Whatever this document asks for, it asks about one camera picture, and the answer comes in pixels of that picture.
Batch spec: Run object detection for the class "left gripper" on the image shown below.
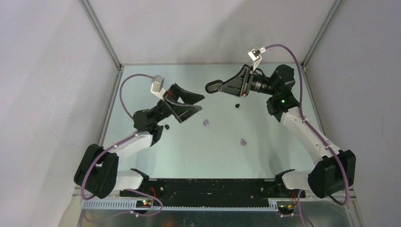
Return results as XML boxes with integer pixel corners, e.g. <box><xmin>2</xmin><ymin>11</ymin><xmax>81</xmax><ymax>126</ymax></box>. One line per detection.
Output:
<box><xmin>151</xmin><ymin>84</ymin><xmax>204</xmax><ymax>125</ymax></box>

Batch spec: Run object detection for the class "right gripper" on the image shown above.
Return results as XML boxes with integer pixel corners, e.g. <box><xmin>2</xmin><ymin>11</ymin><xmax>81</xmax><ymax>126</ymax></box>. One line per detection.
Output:
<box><xmin>218</xmin><ymin>64</ymin><xmax>278</xmax><ymax>97</ymax></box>

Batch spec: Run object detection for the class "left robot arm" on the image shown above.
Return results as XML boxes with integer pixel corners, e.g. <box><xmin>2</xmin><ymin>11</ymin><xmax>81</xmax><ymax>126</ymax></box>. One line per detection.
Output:
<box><xmin>73</xmin><ymin>84</ymin><xmax>205</xmax><ymax>200</ymax></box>

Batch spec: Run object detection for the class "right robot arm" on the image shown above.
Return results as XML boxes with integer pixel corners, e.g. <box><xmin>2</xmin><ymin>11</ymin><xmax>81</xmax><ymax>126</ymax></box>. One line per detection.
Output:
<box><xmin>205</xmin><ymin>64</ymin><xmax>356</xmax><ymax>198</ymax></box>

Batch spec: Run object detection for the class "purple earbud lower right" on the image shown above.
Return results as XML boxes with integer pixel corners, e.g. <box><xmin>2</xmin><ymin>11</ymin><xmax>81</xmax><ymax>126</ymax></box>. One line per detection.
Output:
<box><xmin>240</xmin><ymin>139</ymin><xmax>247</xmax><ymax>146</ymax></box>

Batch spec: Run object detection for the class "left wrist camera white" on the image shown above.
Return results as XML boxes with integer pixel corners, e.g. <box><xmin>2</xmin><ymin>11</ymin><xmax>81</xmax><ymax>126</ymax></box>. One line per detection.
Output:
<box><xmin>151</xmin><ymin>76</ymin><xmax>166</xmax><ymax>100</ymax></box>

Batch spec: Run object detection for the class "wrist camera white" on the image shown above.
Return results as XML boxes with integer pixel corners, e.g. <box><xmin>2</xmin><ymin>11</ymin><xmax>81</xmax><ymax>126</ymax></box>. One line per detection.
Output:
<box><xmin>151</xmin><ymin>76</ymin><xmax>166</xmax><ymax>100</ymax></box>
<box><xmin>248</xmin><ymin>47</ymin><xmax>266</xmax><ymax>71</ymax></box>

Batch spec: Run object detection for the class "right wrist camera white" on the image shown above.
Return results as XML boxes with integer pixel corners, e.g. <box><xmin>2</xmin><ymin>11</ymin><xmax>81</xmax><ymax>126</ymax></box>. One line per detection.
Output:
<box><xmin>248</xmin><ymin>47</ymin><xmax>266</xmax><ymax>71</ymax></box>

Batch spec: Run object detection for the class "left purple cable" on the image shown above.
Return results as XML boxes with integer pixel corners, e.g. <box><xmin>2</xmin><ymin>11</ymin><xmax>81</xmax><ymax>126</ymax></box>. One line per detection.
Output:
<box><xmin>80</xmin><ymin>73</ymin><xmax>164</xmax><ymax>225</ymax></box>

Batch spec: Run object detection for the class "purple cable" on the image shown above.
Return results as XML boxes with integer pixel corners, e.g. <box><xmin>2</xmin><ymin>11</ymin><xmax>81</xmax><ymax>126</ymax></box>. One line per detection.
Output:
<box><xmin>264</xmin><ymin>44</ymin><xmax>351</xmax><ymax>227</ymax></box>
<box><xmin>80</xmin><ymin>73</ymin><xmax>164</xmax><ymax>225</ymax></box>

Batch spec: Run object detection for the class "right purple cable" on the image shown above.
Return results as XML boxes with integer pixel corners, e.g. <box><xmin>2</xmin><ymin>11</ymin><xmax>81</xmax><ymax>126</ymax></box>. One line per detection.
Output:
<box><xmin>264</xmin><ymin>44</ymin><xmax>351</xmax><ymax>227</ymax></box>

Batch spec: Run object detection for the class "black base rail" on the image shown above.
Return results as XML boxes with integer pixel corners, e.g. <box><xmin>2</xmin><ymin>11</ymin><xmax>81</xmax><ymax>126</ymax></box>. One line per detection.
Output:
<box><xmin>139</xmin><ymin>178</ymin><xmax>298</xmax><ymax>208</ymax></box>

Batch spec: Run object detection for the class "grey slotted cable duct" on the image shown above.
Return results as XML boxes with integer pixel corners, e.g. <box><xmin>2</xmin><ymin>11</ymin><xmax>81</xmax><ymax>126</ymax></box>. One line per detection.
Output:
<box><xmin>82</xmin><ymin>200</ymin><xmax>279</xmax><ymax>211</ymax></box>

